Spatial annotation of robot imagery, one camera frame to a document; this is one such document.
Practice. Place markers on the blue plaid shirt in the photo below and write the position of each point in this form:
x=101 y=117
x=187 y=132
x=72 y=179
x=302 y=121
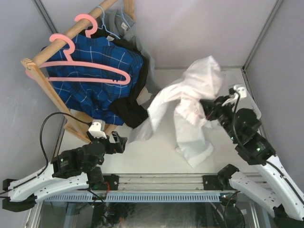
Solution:
x=105 y=101

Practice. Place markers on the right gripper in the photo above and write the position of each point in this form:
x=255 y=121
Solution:
x=210 y=107

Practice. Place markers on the grey shirt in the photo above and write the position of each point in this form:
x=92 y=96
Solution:
x=116 y=24

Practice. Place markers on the pink hanger of white shirt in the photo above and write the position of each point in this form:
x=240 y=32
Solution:
x=82 y=65

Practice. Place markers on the white plastic basket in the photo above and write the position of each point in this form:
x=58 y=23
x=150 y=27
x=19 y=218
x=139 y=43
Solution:
x=233 y=77

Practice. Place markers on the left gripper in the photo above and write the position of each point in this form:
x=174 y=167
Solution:
x=113 y=147

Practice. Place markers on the wooden clothes rack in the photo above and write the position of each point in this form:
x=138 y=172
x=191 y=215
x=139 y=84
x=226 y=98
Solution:
x=54 y=52

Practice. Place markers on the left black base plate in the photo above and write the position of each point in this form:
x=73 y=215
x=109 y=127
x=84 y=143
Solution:
x=111 y=182

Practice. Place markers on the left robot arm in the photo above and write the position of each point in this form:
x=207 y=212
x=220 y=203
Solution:
x=75 y=169

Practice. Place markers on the light blue wire hanger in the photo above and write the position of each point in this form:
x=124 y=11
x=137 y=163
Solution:
x=104 y=25
x=122 y=13

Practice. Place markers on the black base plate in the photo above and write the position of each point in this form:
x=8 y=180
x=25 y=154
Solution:
x=111 y=182
x=212 y=182

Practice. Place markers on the black shirt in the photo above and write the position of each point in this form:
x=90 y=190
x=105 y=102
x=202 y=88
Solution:
x=136 y=114

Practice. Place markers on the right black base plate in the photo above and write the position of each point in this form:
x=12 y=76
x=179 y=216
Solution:
x=212 y=182

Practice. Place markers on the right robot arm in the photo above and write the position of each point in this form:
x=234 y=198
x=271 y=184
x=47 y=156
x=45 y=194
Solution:
x=285 y=202

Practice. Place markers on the pink hanger of plaid shirt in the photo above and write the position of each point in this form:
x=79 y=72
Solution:
x=87 y=23

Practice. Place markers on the white shirt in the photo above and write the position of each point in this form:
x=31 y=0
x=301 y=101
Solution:
x=202 y=80

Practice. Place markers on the slotted grey cable duct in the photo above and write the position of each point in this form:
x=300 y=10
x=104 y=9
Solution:
x=138 y=197

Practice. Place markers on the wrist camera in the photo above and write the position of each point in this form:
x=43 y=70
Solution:
x=237 y=93
x=97 y=129

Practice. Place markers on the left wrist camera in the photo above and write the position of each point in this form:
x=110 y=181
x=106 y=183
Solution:
x=97 y=129

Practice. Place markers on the aluminium mounting rail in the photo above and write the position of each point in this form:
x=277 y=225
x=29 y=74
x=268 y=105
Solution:
x=161 y=182

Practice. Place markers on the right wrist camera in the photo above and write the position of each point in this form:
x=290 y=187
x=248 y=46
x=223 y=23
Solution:
x=237 y=93

